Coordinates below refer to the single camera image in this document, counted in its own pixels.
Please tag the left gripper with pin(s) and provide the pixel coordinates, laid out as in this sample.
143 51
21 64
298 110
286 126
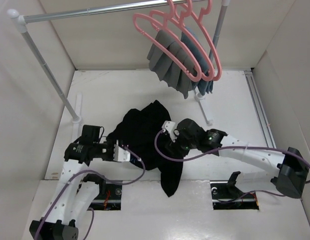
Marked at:
111 143

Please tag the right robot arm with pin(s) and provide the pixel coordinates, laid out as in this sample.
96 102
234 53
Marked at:
287 168

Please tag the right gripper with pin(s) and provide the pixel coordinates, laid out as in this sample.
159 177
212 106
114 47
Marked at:
173 146

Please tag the rear pink hanger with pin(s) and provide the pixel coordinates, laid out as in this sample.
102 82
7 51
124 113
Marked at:
214 64

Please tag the middle pink hanger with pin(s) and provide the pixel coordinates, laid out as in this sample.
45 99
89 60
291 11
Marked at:
159 21

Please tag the aluminium rail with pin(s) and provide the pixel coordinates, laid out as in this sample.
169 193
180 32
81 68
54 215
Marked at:
260 112

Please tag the grey t shirt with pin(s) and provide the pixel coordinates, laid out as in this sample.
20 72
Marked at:
166 69

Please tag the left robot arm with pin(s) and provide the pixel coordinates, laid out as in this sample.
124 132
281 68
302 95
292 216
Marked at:
79 188

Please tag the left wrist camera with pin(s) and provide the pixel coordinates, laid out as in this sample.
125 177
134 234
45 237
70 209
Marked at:
121 154

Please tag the black t shirt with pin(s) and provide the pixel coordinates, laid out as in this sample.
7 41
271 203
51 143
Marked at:
138 130

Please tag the front pink hanger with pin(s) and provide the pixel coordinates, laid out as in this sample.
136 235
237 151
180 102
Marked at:
159 20

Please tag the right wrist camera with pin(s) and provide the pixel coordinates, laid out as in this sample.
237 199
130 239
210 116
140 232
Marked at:
170 127

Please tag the pink hanger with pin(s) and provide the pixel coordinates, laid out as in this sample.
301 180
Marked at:
214 64
159 20

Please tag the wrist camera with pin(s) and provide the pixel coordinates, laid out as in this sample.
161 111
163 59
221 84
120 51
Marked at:
170 127
121 154

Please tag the blue t shirt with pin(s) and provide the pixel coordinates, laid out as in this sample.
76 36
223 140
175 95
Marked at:
203 86

